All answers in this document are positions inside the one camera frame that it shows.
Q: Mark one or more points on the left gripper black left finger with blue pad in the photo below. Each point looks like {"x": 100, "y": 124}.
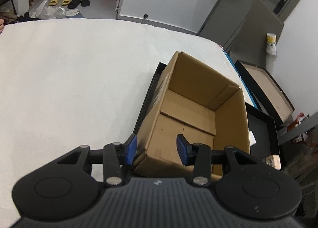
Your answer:
{"x": 123, "y": 153}

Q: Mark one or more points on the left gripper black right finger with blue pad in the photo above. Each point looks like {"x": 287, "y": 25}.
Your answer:
{"x": 190, "y": 153}

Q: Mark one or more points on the brown cardboard box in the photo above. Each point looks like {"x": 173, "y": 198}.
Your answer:
{"x": 196, "y": 101}

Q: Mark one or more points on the black tray brown inside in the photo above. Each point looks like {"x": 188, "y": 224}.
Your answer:
{"x": 266, "y": 91}

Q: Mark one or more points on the grey leaning board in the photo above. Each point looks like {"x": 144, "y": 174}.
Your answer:
{"x": 251, "y": 42}

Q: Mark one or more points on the yellow lidded white bottle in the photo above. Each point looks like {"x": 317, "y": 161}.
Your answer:
{"x": 271, "y": 44}

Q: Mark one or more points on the right black slipper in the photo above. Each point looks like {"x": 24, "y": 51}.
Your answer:
{"x": 85, "y": 3}

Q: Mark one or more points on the black slipper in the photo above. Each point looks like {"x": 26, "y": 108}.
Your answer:
{"x": 73, "y": 4}
{"x": 85, "y": 3}

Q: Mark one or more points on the left black slipper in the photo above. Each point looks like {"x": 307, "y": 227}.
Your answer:
{"x": 73, "y": 4}

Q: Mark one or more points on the white plastic bag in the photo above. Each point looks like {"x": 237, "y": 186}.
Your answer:
{"x": 45, "y": 12}

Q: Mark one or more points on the right yellow slipper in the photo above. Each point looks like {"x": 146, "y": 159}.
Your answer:
{"x": 65, "y": 2}

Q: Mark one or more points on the yellow slipper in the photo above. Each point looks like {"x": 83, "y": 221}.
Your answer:
{"x": 65, "y": 2}
{"x": 53, "y": 2}

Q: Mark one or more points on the left yellow slipper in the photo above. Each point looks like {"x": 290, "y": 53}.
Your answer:
{"x": 53, "y": 2}

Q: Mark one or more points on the black door handle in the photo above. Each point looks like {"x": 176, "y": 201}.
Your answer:
{"x": 279, "y": 6}

